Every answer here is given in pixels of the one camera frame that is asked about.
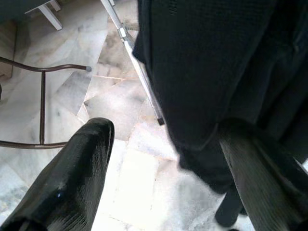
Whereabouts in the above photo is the marble folding table red edge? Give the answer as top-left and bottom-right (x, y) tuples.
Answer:
(0, 56), (92, 150)

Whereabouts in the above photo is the black tv cabinet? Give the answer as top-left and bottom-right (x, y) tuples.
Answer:
(0, 0), (64, 31)

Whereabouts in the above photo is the black robot left foot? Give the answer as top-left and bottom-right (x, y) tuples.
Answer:
(215, 190), (248, 228)

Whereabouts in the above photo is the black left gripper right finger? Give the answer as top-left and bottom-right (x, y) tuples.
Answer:
(218, 117), (308, 231)

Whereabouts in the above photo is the silver metal clothes rack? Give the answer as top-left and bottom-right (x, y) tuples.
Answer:
(100, 0), (165, 126)

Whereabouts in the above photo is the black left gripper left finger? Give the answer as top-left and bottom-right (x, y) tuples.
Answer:
(0, 117), (115, 231)

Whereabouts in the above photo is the black garment white print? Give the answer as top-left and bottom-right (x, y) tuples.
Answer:
(132, 0), (308, 195)

